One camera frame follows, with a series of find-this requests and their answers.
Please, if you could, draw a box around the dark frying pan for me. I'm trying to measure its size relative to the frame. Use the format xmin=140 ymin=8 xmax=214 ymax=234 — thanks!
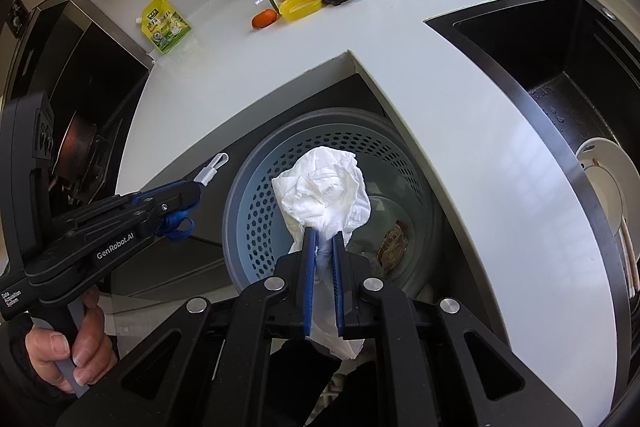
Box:
xmin=50 ymin=114 xmax=108 ymax=188

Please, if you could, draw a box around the white and blue plastic pick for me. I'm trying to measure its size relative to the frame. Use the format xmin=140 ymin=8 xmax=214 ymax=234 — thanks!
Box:
xmin=167 ymin=153 xmax=230 ymax=242

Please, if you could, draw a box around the brown snack wrapper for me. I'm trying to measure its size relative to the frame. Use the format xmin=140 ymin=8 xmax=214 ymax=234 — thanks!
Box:
xmin=378 ymin=221 xmax=410 ymax=269

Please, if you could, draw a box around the green seasoning pouch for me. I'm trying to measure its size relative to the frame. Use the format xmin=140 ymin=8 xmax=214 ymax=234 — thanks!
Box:
xmin=136 ymin=0 xmax=192 ymax=55

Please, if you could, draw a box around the white tissue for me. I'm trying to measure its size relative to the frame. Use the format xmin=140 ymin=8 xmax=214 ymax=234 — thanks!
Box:
xmin=271 ymin=146 xmax=372 ymax=360

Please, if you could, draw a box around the white plate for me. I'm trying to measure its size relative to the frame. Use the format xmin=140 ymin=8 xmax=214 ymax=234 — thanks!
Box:
xmin=575 ymin=138 xmax=640 ymax=303

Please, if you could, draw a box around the grey perforated trash bin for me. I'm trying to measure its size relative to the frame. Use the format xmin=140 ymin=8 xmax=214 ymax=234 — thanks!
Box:
xmin=222 ymin=108 xmax=443 ymax=303

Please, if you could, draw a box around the black gas stove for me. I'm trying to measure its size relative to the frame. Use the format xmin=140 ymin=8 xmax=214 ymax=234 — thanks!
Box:
xmin=0 ymin=0 xmax=153 ymax=228

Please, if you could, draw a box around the beige chopstick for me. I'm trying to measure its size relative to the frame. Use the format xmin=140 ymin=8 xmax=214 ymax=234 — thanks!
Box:
xmin=625 ymin=217 xmax=640 ymax=293
xmin=619 ymin=219 xmax=637 ymax=299

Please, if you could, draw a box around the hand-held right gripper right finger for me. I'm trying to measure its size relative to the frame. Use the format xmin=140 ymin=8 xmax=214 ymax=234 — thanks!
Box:
xmin=332 ymin=232 xmax=583 ymax=427

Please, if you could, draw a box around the yellow plastic ring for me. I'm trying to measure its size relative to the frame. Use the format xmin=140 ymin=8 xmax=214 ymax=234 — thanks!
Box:
xmin=278 ymin=0 xmax=323 ymax=22

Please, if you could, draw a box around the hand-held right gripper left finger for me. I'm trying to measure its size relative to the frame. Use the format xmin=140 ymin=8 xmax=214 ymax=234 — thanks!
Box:
xmin=55 ymin=227 xmax=318 ymax=427

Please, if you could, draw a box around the person's left hand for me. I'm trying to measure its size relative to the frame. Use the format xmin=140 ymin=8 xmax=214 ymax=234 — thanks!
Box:
xmin=24 ymin=292 xmax=120 ymax=397

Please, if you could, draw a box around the black kitchen sink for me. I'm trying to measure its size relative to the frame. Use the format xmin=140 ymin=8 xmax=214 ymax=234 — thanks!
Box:
xmin=424 ymin=0 xmax=640 ymax=427

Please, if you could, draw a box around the orange peel piece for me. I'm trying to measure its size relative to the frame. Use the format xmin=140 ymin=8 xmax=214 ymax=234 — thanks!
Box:
xmin=251 ymin=8 xmax=279 ymax=30

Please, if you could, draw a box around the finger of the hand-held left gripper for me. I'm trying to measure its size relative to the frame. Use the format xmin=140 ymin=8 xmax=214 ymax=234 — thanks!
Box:
xmin=131 ymin=179 xmax=203 ymax=212
xmin=150 ymin=202 xmax=193 ymax=235

